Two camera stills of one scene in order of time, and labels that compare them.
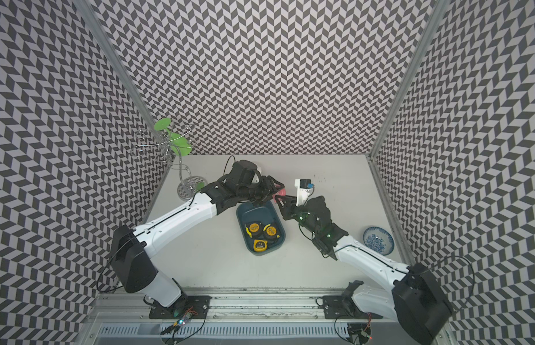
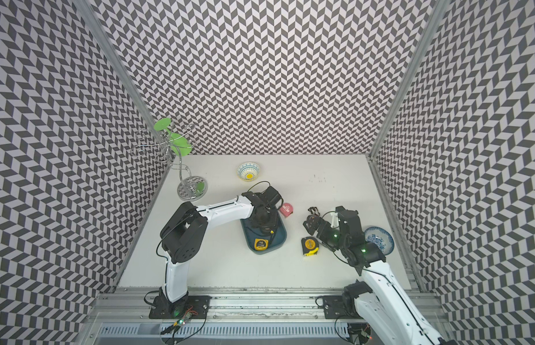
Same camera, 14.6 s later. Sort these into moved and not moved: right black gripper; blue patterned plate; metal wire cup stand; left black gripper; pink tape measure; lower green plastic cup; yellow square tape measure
Moved: left black gripper; right black gripper; pink tape measure
Not moved: metal wire cup stand; yellow square tape measure; blue patterned plate; lower green plastic cup
